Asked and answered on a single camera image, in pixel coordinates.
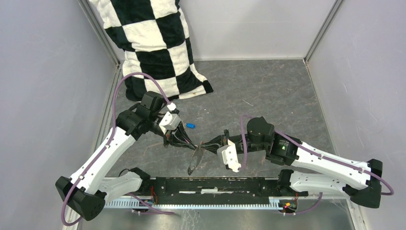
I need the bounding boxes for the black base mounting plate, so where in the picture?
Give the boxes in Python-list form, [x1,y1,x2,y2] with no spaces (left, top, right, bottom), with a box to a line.
[133,177,309,205]

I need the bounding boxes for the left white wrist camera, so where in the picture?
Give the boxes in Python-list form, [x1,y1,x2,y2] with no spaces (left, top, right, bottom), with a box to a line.
[159,103,181,134]

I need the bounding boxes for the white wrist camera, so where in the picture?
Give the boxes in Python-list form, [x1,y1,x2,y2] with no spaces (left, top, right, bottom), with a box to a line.
[217,143,241,173]
[159,103,181,134]

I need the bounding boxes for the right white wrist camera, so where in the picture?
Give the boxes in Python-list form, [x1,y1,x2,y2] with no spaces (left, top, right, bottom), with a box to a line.
[217,143,241,173]

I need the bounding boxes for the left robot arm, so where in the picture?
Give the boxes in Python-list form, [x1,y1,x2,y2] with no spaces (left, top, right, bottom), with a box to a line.
[55,91,197,221]

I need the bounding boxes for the key with blue tag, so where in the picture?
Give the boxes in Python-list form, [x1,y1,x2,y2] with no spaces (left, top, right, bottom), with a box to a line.
[186,123,195,129]

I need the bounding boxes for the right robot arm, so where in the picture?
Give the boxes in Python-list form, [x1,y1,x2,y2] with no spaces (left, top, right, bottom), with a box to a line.
[201,116,383,208]

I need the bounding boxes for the white slotted cable duct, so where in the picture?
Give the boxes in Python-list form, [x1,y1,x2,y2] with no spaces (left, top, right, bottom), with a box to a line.
[104,196,282,210]

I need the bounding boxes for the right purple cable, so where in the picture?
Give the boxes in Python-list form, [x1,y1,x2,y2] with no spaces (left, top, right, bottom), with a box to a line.
[239,114,395,216]

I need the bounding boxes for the black white checkered blanket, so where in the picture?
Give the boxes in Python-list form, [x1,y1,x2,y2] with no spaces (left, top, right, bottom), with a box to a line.
[92,0,214,102]

